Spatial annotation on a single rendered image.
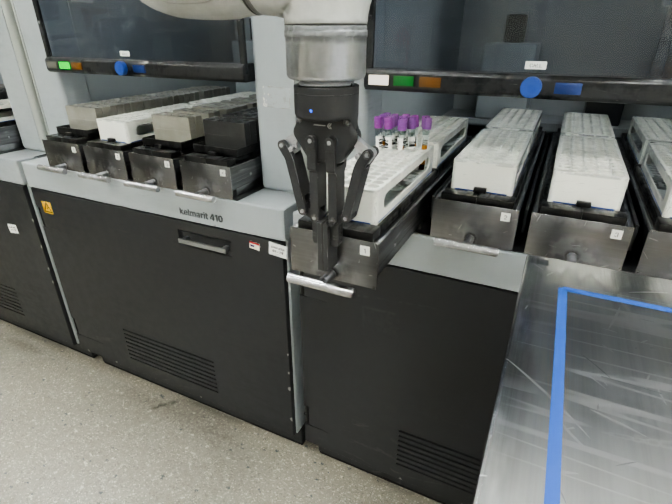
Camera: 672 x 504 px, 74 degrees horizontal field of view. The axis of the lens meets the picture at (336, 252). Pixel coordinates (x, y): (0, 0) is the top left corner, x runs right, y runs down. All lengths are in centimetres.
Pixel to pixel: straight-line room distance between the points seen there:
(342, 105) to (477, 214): 34
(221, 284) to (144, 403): 63
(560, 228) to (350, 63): 42
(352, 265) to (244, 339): 58
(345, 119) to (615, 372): 35
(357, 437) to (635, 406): 84
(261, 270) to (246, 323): 17
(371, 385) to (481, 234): 43
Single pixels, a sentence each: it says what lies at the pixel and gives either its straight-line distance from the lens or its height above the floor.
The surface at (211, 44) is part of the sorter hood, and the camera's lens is 102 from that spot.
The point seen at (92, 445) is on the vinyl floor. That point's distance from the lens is 155.
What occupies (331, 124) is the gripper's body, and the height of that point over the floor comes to 96.
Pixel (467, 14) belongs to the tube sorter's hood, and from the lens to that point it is 80.
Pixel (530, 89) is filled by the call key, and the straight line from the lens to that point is 76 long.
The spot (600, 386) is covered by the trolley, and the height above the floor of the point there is 82.
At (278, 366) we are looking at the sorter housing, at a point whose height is 32.
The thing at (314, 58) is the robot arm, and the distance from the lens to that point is 50.
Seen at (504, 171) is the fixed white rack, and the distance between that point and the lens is 77.
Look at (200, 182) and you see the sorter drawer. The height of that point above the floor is 76.
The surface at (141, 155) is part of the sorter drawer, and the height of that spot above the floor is 80.
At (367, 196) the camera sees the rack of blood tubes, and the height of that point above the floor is 86.
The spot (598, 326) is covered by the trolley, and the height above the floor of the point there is 82.
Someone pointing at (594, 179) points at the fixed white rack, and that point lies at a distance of 77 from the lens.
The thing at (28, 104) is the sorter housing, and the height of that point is 87.
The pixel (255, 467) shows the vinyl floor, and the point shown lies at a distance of 136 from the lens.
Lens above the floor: 106
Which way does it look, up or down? 26 degrees down
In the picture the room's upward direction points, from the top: straight up
